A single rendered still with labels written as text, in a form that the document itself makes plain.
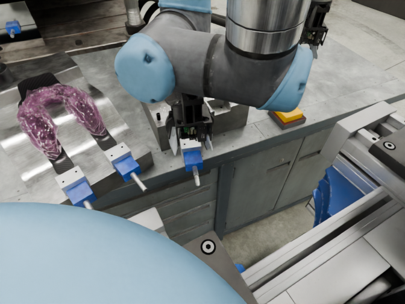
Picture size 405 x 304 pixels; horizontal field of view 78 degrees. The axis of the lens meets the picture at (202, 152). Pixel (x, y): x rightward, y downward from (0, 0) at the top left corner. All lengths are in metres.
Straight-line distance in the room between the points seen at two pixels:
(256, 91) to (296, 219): 1.31
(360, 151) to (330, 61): 0.67
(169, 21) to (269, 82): 0.15
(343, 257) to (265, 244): 1.03
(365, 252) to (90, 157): 0.56
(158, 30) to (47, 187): 0.43
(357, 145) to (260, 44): 0.33
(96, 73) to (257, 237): 1.09
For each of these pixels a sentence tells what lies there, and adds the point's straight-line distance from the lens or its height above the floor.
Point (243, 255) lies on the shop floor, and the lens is 1.40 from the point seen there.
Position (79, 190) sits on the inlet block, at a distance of 0.58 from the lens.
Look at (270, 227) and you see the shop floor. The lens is 1.48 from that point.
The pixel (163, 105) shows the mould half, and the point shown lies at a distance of 0.68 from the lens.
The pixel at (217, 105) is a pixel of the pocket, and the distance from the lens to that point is 0.71.
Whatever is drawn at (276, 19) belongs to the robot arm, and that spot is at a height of 1.22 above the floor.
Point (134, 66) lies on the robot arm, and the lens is 0.30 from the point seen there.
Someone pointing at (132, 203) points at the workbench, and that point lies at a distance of 0.82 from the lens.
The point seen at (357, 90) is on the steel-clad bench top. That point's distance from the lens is 1.02.
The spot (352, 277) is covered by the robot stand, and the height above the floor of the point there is 0.95.
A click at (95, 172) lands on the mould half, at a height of 0.86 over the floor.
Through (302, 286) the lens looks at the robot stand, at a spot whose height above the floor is 0.95.
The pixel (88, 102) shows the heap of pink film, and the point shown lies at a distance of 0.72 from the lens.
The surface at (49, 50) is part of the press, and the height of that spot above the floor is 0.78.
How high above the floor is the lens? 1.31
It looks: 49 degrees down
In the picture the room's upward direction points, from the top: straight up
